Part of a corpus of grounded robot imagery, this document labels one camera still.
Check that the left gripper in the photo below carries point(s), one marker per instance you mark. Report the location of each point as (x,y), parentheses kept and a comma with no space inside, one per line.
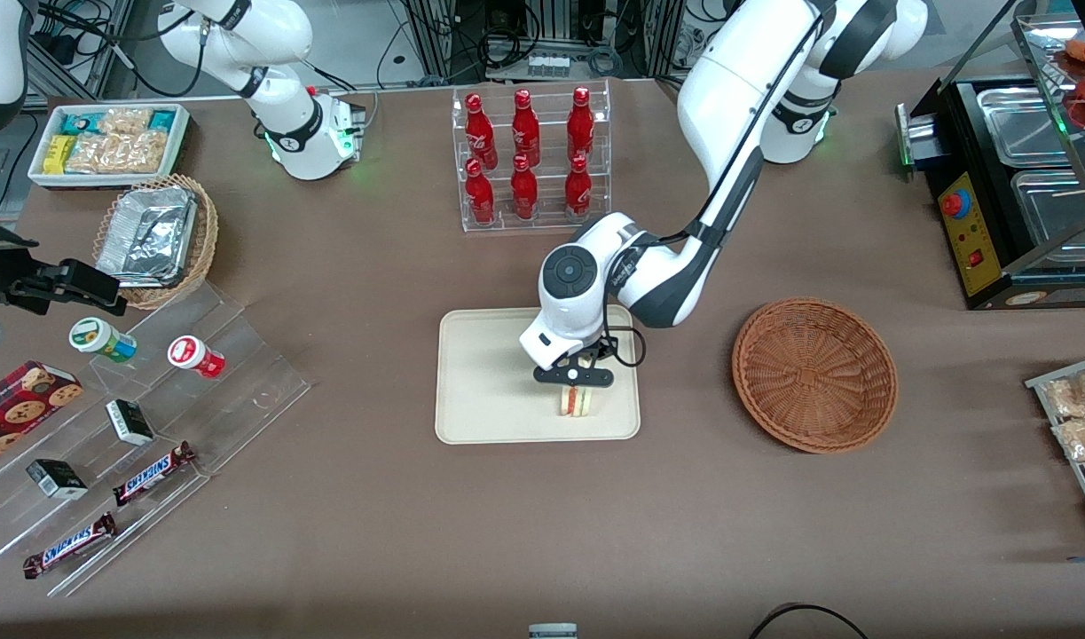
(604,348)

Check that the triangle sandwich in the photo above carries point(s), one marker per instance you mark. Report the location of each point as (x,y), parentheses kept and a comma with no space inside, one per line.
(577,404)

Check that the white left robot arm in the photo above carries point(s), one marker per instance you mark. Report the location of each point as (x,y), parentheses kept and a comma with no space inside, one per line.
(728,80)

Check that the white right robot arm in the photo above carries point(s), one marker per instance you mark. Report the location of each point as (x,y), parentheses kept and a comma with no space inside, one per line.
(276,35)

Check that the cream rectangular plastic tray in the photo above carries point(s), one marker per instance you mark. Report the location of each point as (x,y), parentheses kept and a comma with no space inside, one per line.
(489,382)

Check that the wicker basket holding foil tray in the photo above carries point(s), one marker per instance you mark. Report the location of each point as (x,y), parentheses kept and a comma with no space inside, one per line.
(207,231)

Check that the empty round wicker basket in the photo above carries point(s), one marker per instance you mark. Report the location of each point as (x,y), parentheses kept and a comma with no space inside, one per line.
(813,377)

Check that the tray of packaged snacks right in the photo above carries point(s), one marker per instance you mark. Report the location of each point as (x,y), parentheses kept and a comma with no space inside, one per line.
(1079,475)

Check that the green lid snack jar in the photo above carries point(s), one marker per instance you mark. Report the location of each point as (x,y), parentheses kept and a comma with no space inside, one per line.
(94,337)

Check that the silver foil packets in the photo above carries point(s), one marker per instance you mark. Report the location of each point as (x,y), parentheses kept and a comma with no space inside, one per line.
(147,235)

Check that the red lid snack jar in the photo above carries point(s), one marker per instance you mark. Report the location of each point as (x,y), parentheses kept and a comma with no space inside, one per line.
(192,355)

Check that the large clear cracker bag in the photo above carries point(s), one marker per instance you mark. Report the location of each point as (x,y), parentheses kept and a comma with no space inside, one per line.
(121,153)

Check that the yellow snack pack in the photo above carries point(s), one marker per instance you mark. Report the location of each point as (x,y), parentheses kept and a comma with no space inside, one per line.
(58,153)

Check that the small black carton box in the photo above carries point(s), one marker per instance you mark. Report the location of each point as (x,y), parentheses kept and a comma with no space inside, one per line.
(56,479)
(130,422)

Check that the red tartan cookie box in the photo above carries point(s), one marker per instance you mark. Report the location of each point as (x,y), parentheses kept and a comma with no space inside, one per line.
(19,408)

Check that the clear acrylic bottle rack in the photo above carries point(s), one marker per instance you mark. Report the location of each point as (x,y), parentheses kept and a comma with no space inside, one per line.
(551,222)

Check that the teal snack pack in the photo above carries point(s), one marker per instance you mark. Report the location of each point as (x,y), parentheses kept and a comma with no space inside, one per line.
(162,120)
(79,123)

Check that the small clear cracker bag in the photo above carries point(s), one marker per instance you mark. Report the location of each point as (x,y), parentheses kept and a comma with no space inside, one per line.
(125,121)

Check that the white rectangular snack bin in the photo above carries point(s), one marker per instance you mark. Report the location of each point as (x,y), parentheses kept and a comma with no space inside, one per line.
(183,142)

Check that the clear acrylic stepped display stand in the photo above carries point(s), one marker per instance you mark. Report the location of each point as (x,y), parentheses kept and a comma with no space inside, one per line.
(240,382)

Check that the red cola bottle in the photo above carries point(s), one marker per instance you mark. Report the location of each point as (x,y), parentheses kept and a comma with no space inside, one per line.
(480,195)
(524,191)
(480,133)
(578,188)
(580,126)
(525,129)

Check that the Snickers chocolate bar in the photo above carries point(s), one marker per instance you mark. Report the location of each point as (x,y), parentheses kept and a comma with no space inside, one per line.
(153,473)
(70,545)

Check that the small grey device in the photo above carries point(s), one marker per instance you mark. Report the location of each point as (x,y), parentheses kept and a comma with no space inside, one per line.
(553,632)

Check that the white power strip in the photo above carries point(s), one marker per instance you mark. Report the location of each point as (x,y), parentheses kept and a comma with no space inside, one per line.
(548,66)

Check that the black hot food display appliance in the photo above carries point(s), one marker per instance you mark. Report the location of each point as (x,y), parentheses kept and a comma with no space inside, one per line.
(955,133)

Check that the clear bag of fried snacks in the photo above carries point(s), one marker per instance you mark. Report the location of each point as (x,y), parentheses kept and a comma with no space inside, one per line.
(1083,439)
(1074,395)

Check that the stainless steel food pan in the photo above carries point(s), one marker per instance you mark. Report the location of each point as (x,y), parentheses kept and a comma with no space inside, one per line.
(1026,124)
(1061,209)

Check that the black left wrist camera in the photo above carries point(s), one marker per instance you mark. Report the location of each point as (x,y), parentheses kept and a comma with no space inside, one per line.
(606,348)

